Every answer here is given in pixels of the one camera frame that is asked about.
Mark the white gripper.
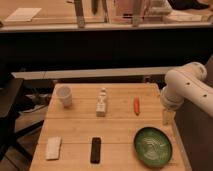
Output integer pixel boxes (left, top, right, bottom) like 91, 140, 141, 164
160, 87, 183, 125

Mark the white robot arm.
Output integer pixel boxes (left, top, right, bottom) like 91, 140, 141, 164
160, 62, 213, 125

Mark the white sponge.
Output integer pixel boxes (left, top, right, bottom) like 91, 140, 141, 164
45, 137, 62, 160

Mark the orange carrot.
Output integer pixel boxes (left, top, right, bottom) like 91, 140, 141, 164
134, 97, 140, 116

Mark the white small bottle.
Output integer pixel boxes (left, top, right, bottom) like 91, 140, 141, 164
96, 88, 107, 117

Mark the wooden cutting board table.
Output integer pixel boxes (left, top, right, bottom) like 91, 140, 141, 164
30, 83, 185, 171

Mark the black rectangular remote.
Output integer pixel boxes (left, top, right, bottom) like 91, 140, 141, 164
90, 137, 101, 164

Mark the white paper cup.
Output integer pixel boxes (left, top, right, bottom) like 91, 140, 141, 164
56, 86, 72, 107

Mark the black chair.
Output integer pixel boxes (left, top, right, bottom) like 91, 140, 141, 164
0, 78, 44, 161

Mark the white paper sheet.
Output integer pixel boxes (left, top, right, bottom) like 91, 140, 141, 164
5, 8, 41, 22

